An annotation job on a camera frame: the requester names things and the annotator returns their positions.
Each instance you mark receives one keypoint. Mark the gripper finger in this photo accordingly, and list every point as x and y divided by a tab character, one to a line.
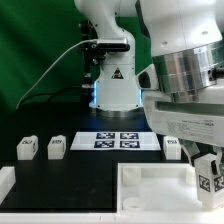
191	150
218	163

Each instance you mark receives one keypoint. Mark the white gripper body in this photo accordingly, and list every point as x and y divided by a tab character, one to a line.
201	121

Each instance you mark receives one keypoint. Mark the white square tabletop tray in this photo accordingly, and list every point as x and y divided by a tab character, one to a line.
157	187

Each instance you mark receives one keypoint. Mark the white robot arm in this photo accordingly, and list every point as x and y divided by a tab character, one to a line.
163	56

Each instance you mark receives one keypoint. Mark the white marker base sheet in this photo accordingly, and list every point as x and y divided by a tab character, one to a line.
134	141

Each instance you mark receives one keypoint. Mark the white left obstacle block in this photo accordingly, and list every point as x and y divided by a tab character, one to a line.
7	181

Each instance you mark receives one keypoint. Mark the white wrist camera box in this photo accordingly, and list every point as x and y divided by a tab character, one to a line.
147	79

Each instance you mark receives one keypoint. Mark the grey background camera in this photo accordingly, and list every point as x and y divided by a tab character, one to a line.
113	45

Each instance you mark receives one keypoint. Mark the black camera stand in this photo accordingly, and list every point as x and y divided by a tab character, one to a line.
87	32

